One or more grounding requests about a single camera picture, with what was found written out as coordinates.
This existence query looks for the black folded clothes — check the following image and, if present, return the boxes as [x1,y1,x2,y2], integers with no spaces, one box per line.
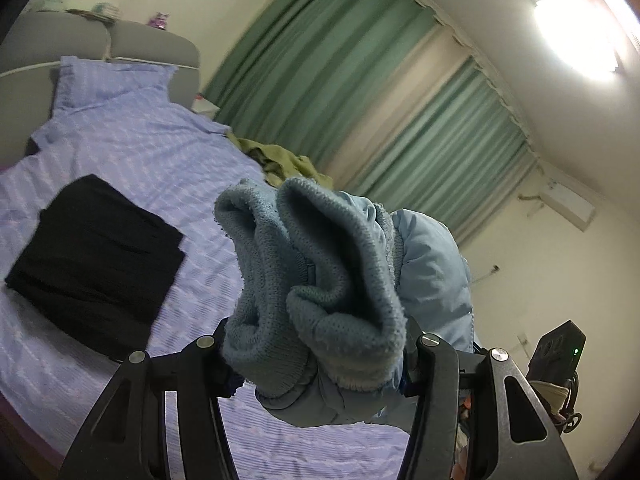
[4,174,187,363]

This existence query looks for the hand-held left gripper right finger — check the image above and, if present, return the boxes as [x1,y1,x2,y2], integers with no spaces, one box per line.
[397,317,581,480]

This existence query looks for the grey padded headboard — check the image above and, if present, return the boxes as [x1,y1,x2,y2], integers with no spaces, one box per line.
[0,11,202,111]

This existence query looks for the beige sheer curtain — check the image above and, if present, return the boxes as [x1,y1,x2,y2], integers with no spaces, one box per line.
[315,25,476,182]

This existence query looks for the lilac striped bed blanket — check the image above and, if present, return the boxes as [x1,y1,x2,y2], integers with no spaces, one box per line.
[0,102,416,480]

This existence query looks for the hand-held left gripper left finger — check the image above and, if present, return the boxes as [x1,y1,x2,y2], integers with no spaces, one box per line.
[60,317,241,480]

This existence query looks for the olive green garment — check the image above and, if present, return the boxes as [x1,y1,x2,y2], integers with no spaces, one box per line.
[230,137,333,192]

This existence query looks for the lilac striped pillow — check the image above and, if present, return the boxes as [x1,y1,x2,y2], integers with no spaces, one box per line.
[51,55,180,113]

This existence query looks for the round ceiling light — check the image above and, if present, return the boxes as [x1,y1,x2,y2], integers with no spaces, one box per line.
[530,0,624,82]

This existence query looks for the red and white box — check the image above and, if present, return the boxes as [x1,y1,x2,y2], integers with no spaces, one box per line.
[192,92,221,114]

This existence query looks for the light blue puffer jacket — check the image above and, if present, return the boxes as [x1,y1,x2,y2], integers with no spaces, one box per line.
[214,176,475,428]

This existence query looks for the wall socket with cable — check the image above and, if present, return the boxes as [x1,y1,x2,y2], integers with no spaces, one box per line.
[470,264,502,287]

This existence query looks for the white air conditioner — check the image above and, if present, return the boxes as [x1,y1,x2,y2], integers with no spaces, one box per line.
[540,180,597,232]

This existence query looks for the green curtain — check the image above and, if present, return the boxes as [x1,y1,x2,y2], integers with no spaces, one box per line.
[342,57,538,249]
[202,0,441,136]

